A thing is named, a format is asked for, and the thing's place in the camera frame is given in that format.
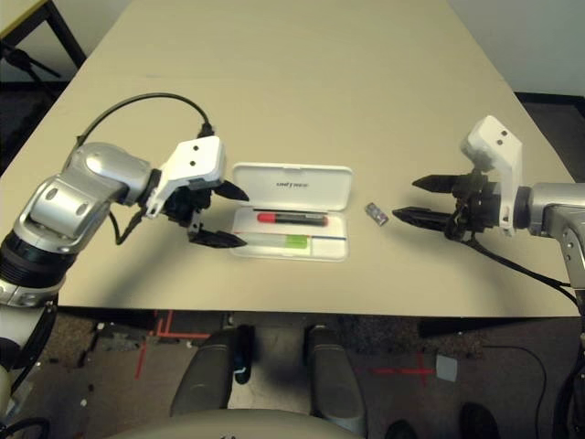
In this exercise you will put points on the black shoe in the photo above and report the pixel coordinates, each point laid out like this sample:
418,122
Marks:
480,423
400,431

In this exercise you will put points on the grey robot leg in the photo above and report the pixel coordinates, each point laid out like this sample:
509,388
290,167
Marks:
205,379
333,379

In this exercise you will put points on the grey square floor patch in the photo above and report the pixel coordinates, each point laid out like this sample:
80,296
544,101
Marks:
447,367

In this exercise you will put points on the black marker with red cap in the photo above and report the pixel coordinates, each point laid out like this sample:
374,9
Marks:
292,219

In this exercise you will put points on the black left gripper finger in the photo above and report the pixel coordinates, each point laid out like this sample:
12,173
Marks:
215,240
230,192

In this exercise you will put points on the red tape rectangle outline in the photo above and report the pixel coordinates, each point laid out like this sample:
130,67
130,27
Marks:
166,325

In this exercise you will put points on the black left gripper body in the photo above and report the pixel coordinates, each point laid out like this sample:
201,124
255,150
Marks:
183,203

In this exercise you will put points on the side table with black frame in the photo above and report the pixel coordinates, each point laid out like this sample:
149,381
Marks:
55,27

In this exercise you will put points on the black tripod stand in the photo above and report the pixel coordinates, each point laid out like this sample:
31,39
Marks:
23,58

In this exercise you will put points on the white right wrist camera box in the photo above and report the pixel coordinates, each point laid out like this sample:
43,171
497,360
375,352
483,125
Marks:
491,142

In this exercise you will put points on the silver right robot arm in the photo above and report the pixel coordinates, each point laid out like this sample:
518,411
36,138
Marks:
553,206

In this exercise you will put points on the red tape cross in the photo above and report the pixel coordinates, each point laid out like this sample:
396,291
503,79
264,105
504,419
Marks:
422,371

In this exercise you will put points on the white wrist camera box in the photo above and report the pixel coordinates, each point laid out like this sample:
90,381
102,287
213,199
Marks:
196,160
491,142

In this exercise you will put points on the grey robot right leg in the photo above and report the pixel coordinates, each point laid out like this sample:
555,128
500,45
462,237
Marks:
333,379

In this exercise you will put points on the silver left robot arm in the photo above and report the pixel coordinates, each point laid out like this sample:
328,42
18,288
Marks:
91,169

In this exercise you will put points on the white plastic pencil case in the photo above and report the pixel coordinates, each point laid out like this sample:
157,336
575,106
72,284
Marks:
292,183

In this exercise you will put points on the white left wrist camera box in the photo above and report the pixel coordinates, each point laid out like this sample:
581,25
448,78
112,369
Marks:
196,160

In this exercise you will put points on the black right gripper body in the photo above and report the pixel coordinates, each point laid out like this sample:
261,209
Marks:
480,206

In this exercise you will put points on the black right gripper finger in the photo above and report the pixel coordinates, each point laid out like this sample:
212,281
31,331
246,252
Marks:
425,217
439,184

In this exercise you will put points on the grey robot torso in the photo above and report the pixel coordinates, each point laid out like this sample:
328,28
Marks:
237,425

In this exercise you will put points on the green highlighter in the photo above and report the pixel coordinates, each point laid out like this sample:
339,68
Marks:
294,242

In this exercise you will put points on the grey robot left leg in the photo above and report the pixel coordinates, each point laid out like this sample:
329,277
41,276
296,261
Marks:
205,379

